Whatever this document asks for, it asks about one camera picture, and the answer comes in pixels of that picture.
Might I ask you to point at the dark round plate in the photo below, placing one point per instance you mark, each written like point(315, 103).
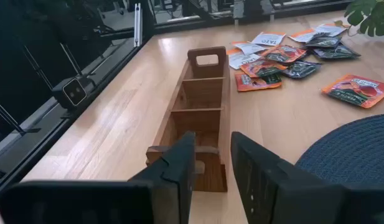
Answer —
point(350, 152)

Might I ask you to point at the silver aluminium bracket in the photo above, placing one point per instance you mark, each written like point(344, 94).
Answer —
point(137, 25)

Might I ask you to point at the small green potted plant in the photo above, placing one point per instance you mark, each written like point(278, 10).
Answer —
point(372, 17)

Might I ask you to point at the white Tazo tea packet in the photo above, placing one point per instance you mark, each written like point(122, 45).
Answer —
point(243, 59)
point(330, 29)
point(268, 39)
point(303, 35)
point(249, 47)

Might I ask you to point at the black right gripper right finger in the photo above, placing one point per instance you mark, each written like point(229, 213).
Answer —
point(272, 193)

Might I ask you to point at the small black table-level camera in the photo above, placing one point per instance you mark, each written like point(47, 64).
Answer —
point(74, 91)

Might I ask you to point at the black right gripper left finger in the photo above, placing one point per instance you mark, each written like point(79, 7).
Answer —
point(166, 193)

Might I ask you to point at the wooden three-compartment tea box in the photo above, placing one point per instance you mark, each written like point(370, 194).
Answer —
point(204, 93)

